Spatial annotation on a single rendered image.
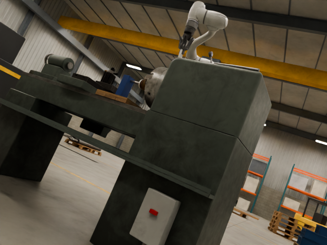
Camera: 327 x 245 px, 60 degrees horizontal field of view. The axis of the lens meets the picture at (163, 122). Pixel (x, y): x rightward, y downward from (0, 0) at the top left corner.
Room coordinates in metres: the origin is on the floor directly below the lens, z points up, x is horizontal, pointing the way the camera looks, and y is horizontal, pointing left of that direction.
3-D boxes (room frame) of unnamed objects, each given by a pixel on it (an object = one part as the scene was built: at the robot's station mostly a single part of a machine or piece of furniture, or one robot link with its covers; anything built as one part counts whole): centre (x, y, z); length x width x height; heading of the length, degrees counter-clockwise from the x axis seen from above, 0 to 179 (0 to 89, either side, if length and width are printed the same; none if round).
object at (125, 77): (2.19, 0.39, 1.00); 0.08 x 0.06 x 0.23; 148
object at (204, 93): (1.82, -0.26, 1.06); 0.59 x 0.48 x 0.39; 58
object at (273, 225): (10.03, -5.52, 0.36); 1.26 x 0.86 x 0.73; 77
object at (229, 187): (1.82, -0.25, 0.43); 0.60 x 0.48 x 0.86; 58
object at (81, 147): (10.68, 2.33, 0.07); 1.24 x 0.86 x 0.14; 151
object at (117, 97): (2.15, 0.33, 0.89); 0.36 x 0.30 x 0.04; 148
